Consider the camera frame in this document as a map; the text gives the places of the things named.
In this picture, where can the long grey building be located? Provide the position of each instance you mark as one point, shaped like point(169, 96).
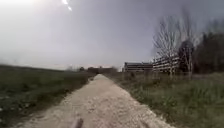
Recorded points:
point(150, 65)

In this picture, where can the pale gravel path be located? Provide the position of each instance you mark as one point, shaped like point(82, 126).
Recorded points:
point(100, 100)

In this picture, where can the bare pale tree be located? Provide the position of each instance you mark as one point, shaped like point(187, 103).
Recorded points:
point(173, 43)

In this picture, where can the robot's own part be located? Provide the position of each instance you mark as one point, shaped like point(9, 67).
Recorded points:
point(78, 123)

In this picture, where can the grass verge with weeds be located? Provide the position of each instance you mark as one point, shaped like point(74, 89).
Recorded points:
point(180, 96)

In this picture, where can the grass field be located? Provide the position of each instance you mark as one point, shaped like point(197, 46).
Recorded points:
point(30, 86)

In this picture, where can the dark trees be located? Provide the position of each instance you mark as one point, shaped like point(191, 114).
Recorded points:
point(210, 50)

